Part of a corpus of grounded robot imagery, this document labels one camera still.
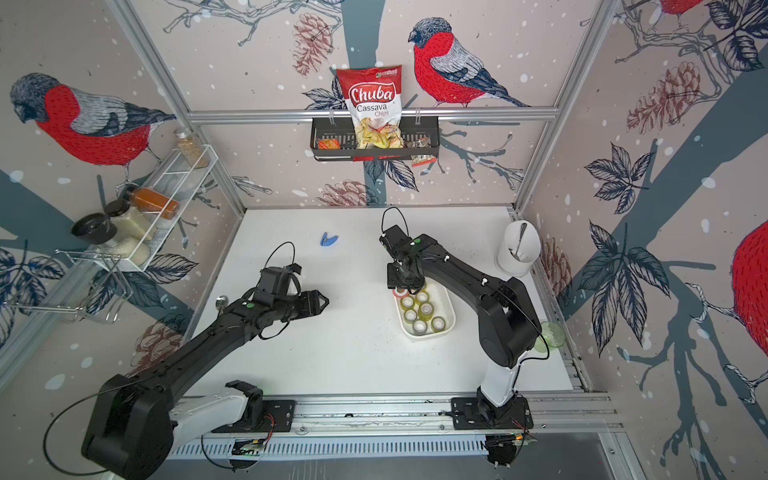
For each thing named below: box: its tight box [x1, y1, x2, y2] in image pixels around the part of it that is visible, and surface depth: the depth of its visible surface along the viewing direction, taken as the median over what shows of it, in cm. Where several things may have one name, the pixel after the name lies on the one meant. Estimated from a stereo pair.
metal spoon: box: [215, 295, 229, 315], surface depth 96 cm
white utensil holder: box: [496, 220, 542, 278], surface depth 97 cm
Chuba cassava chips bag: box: [336, 65, 404, 149], surface depth 85 cm
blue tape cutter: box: [320, 232, 339, 247], surface depth 112 cm
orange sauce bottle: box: [126, 185, 181, 220], surface depth 74 cm
